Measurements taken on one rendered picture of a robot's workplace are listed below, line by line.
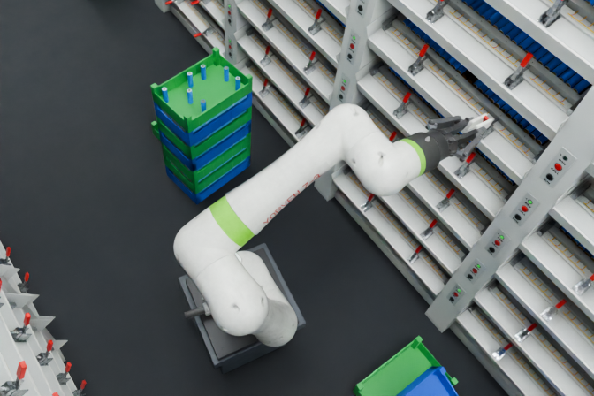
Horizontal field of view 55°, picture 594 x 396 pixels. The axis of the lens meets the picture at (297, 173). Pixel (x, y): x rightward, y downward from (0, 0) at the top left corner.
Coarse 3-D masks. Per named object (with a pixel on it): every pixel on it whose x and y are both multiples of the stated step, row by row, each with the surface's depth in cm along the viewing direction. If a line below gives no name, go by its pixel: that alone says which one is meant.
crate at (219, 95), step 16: (208, 64) 216; (224, 64) 216; (176, 80) 208; (208, 80) 213; (224, 80) 214; (240, 80) 214; (160, 96) 207; (176, 96) 208; (208, 96) 209; (224, 96) 210; (240, 96) 209; (176, 112) 197; (192, 112) 204; (208, 112) 200; (192, 128) 199
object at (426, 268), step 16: (336, 176) 230; (352, 176) 229; (352, 192) 228; (368, 192) 226; (368, 208) 223; (384, 208) 221; (384, 224) 220; (400, 224) 216; (400, 240) 216; (416, 240) 213; (400, 256) 215; (416, 256) 211; (432, 256) 210; (416, 272) 211; (432, 272) 210; (432, 288) 208
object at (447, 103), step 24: (384, 24) 166; (384, 48) 166; (408, 48) 165; (408, 72) 162; (432, 96) 158; (456, 96) 156; (480, 144) 151; (504, 144) 149; (504, 168) 149; (528, 168) 145
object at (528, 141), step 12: (396, 24) 166; (408, 36) 164; (420, 48) 162; (432, 60) 161; (444, 60) 159; (456, 72) 156; (468, 84) 154; (480, 96) 152; (492, 108) 150; (504, 120) 149; (516, 132) 147; (528, 144) 145
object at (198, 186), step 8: (240, 152) 245; (248, 152) 243; (168, 160) 235; (232, 160) 237; (240, 160) 242; (176, 168) 232; (224, 168) 236; (184, 176) 230; (208, 176) 237; (216, 176) 235; (192, 184) 228; (200, 184) 229; (208, 184) 234
